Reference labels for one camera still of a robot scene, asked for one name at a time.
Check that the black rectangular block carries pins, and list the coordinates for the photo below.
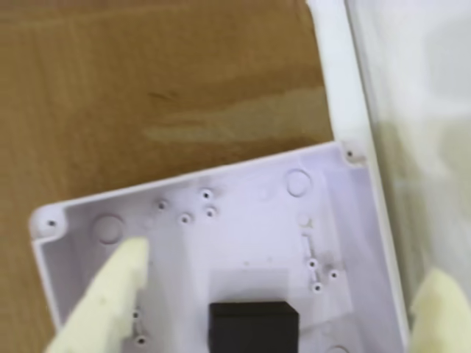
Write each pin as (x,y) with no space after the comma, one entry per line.
(254,331)

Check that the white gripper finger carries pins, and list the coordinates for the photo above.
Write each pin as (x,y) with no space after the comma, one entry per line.
(441,316)
(106,301)

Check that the pale lilac plastic box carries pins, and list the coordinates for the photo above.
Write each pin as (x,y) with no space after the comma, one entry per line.
(239,228)

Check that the brown cardboard sheet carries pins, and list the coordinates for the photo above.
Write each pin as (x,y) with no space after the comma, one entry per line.
(110,73)

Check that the clear packing tape strip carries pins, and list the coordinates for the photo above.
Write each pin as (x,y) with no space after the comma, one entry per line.
(239,121)

